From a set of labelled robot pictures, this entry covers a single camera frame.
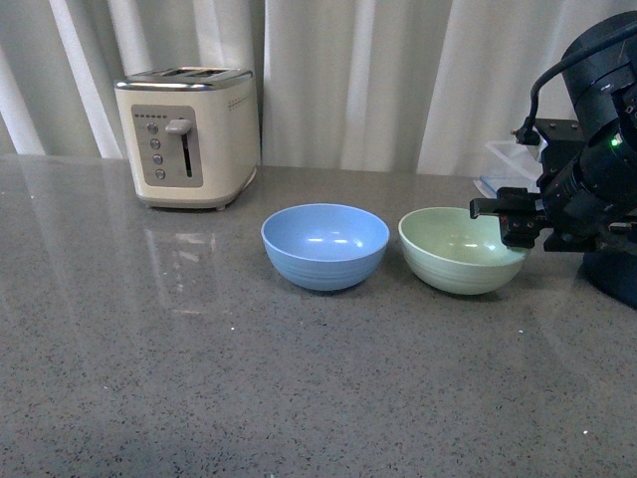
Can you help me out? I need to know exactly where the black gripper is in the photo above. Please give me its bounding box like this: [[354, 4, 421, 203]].
[[469, 119, 636, 253]]

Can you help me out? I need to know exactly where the green bowl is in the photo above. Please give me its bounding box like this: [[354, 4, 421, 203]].
[[398, 207, 530, 295]]

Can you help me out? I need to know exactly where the blue bowl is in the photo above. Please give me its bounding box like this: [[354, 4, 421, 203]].
[[261, 203, 390, 292]]

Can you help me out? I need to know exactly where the blue-rimmed container lid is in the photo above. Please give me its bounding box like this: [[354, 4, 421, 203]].
[[474, 175, 539, 198]]

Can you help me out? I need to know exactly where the clear plastic food container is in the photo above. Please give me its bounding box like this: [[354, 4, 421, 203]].
[[486, 140, 542, 180]]

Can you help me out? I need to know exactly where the dark blue pot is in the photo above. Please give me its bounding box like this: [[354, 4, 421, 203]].
[[582, 252, 637, 309]]

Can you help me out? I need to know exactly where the white curtain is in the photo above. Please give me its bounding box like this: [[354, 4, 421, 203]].
[[1, 1, 635, 176]]

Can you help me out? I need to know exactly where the cream two-slot toaster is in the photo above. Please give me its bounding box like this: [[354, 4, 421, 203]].
[[114, 67, 261, 210]]

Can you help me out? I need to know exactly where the black cable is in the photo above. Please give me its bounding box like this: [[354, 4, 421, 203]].
[[511, 19, 637, 146]]

